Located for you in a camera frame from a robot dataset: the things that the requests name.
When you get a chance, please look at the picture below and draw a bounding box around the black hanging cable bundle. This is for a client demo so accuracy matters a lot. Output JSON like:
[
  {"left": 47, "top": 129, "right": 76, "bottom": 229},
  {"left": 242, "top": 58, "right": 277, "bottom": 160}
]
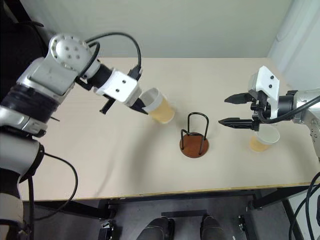
[{"left": 289, "top": 171, "right": 320, "bottom": 240}]

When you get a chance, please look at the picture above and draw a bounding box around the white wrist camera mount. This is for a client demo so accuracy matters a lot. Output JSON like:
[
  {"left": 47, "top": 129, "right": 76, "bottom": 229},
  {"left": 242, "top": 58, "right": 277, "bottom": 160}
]
[
  {"left": 95, "top": 70, "right": 140, "bottom": 104},
  {"left": 247, "top": 65, "right": 280, "bottom": 120}
]

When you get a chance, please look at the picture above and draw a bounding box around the tan paper cup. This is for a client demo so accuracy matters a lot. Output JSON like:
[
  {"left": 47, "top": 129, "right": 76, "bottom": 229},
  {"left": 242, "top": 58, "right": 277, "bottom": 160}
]
[
  {"left": 141, "top": 87, "right": 176, "bottom": 125},
  {"left": 249, "top": 124, "right": 281, "bottom": 153}
]

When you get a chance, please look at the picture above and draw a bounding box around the black hanging cable loop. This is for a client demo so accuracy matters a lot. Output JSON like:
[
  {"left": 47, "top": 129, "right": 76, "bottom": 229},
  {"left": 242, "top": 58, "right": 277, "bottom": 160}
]
[{"left": 26, "top": 152, "right": 79, "bottom": 240}]

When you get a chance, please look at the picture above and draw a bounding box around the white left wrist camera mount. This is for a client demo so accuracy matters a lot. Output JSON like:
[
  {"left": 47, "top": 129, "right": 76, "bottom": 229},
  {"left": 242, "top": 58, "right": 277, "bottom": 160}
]
[{"left": 95, "top": 70, "right": 140, "bottom": 104}]

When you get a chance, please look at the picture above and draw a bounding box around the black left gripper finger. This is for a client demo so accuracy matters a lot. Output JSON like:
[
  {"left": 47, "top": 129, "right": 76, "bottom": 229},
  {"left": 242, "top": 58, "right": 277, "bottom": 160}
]
[
  {"left": 132, "top": 98, "right": 150, "bottom": 116},
  {"left": 99, "top": 97, "right": 117, "bottom": 115}
]

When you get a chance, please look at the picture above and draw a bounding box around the black metal table frame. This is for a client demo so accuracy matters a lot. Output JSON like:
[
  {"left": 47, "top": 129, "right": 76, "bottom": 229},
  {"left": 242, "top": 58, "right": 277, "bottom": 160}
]
[{"left": 32, "top": 184, "right": 320, "bottom": 219}]

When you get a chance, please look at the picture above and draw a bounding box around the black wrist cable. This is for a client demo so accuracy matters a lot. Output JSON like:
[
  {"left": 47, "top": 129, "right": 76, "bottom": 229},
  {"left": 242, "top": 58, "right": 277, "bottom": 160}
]
[
  {"left": 258, "top": 93, "right": 320, "bottom": 125},
  {"left": 83, "top": 31, "right": 144, "bottom": 82}
]

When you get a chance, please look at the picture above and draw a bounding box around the wire cup holder wooden base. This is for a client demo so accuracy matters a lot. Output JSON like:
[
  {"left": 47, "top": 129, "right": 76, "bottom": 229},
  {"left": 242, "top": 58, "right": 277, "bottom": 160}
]
[{"left": 179, "top": 112, "right": 210, "bottom": 159}]

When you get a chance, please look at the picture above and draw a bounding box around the dark rounded shape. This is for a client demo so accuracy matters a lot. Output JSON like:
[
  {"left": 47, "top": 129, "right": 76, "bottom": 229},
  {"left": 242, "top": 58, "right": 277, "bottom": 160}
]
[
  {"left": 200, "top": 215, "right": 224, "bottom": 240},
  {"left": 136, "top": 216, "right": 176, "bottom": 240}
]

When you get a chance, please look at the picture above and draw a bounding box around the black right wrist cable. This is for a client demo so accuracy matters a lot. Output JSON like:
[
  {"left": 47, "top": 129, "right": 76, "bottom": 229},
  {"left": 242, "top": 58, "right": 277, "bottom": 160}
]
[{"left": 258, "top": 93, "right": 320, "bottom": 125}]

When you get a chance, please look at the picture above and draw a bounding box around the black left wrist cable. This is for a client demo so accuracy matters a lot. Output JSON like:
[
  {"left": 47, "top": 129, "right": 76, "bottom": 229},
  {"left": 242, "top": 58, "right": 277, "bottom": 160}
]
[{"left": 83, "top": 31, "right": 144, "bottom": 82}]

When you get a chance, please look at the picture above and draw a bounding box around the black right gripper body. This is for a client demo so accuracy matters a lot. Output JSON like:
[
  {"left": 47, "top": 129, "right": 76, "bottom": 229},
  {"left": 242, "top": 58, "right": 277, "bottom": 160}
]
[{"left": 249, "top": 90, "right": 273, "bottom": 132}]

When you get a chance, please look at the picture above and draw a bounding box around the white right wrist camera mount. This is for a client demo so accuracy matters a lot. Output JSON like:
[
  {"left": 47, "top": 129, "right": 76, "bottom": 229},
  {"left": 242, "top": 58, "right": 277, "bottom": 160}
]
[{"left": 247, "top": 65, "right": 280, "bottom": 120}]

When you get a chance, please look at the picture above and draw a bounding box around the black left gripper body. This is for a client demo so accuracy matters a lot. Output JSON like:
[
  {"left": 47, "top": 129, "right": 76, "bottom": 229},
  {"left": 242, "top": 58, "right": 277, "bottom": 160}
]
[{"left": 125, "top": 95, "right": 143, "bottom": 109}]

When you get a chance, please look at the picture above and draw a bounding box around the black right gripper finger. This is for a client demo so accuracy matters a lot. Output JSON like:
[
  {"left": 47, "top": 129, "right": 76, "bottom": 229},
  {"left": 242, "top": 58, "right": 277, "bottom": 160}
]
[
  {"left": 223, "top": 92, "right": 252, "bottom": 105},
  {"left": 217, "top": 117, "right": 255, "bottom": 131}
]

